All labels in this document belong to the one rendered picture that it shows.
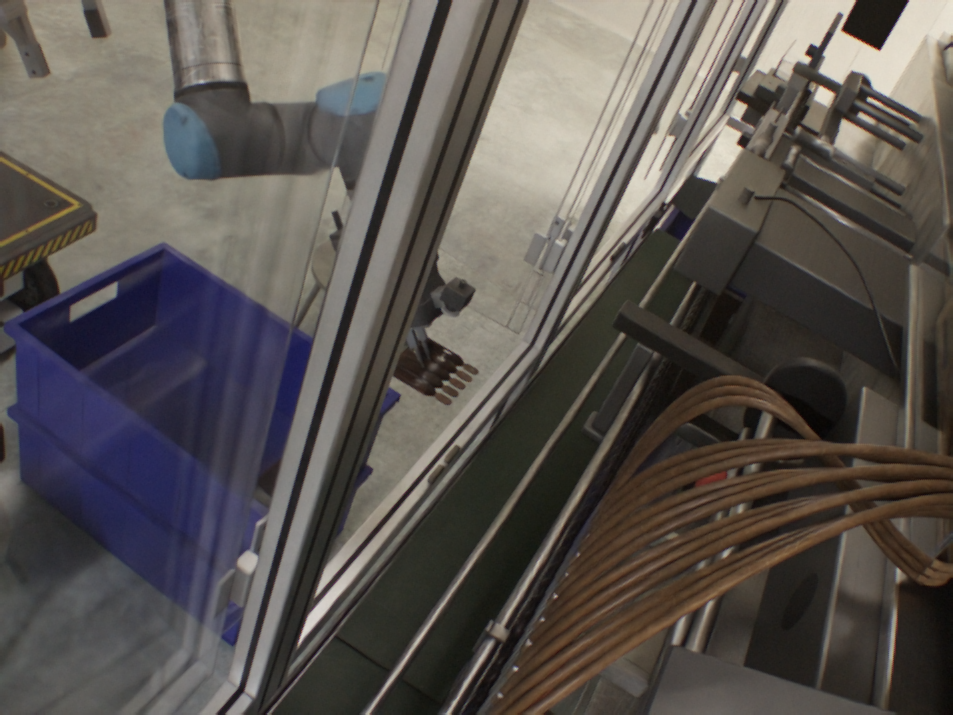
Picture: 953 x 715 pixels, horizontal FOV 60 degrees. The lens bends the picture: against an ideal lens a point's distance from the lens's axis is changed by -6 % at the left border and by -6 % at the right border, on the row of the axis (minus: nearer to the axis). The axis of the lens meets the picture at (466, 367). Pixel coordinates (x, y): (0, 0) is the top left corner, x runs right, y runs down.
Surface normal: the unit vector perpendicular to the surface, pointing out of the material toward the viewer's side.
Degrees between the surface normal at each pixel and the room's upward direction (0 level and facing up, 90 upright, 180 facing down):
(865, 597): 0
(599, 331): 2
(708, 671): 20
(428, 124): 90
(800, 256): 0
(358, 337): 90
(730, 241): 90
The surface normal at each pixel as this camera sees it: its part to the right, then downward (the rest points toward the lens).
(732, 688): 0.00, -0.85
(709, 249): -0.43, 0.47
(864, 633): 0.31, -0.72
